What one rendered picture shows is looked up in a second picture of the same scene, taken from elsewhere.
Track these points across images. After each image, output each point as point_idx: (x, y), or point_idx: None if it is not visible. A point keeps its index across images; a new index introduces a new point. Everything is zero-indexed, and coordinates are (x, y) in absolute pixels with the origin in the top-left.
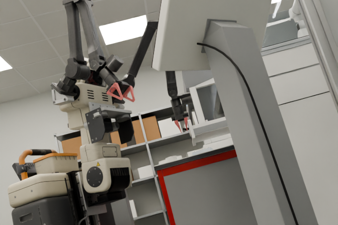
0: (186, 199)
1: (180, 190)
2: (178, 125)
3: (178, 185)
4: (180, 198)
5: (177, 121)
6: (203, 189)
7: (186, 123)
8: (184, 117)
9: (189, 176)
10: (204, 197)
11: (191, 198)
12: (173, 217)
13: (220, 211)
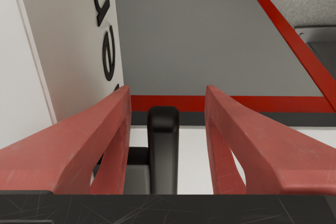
0: (226, 40)
1: (243, 56)
2: (255, 116)
3: (252, 67)
4: (247, 44)
5: (286, 160)
6: (158, 47)
7: (75, 114)
8: (21, 188)
9: (198, 79)
10: (161, 36)
11: (208, 40)
12: (272, 22)
13: (132, 14)
